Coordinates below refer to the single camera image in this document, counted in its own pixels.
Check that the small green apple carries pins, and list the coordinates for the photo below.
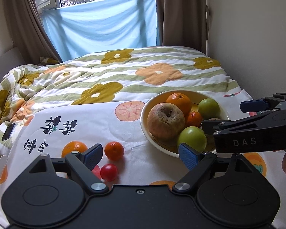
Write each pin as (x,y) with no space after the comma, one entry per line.
(208,108)

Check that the brown curtain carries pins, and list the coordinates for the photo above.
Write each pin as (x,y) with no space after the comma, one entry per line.
(181,12)
(23,16)

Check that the floral striped quilt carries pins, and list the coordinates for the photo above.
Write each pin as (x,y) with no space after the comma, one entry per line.
(85,76)

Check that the black smartphone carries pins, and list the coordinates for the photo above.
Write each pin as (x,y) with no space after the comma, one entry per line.
(8,131)

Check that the light blue hanging cloth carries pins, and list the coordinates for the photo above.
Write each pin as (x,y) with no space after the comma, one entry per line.
(97,28)

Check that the floral pillow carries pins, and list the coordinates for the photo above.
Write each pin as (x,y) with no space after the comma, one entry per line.
(48,60)

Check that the brown kiwi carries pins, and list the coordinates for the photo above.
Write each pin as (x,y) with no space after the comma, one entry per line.
(214,119)

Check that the white fruit print tablecloth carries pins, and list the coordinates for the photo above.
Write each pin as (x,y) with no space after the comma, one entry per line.
(133,136)

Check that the wrinkled yellow-red apple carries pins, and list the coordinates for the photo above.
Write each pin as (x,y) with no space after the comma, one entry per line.
(165,121)

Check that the small tangerine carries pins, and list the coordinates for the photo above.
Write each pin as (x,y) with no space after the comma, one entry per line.
(114,150)
(193,119)

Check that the large orange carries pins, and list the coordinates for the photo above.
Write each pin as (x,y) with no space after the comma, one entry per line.
(178,102)
(72,148)

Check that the grey bed headboard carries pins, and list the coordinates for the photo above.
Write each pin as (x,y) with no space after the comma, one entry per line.
(4,64)

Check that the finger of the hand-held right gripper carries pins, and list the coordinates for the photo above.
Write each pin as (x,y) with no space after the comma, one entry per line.
(209,126)
(252,105)

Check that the yellow bear print bowl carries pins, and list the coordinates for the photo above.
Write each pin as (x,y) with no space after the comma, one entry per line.
(147,114)

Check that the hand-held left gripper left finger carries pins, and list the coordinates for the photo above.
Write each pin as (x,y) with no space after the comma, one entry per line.
(93,156)

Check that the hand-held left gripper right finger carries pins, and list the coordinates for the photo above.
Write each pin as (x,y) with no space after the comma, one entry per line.
(188,156)

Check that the large green apple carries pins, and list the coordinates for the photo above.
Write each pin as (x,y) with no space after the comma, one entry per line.
(191,138)

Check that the red cherry tomato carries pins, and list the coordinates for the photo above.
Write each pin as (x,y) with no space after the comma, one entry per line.
(109,172)

